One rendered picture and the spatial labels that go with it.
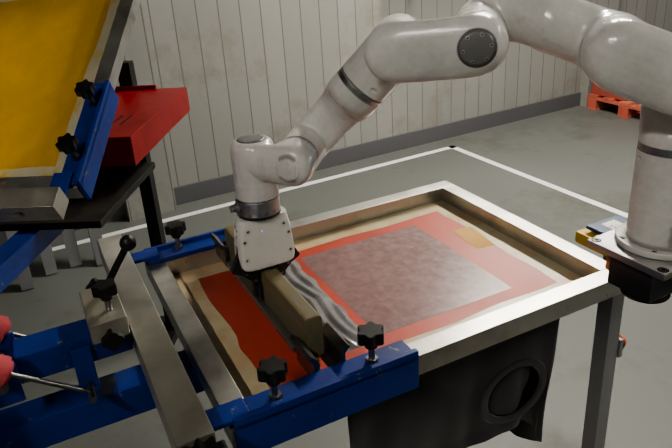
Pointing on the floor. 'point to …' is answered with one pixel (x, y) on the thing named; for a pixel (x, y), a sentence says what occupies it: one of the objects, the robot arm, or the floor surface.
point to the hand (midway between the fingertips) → (268, 285)
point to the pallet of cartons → (612, 103)
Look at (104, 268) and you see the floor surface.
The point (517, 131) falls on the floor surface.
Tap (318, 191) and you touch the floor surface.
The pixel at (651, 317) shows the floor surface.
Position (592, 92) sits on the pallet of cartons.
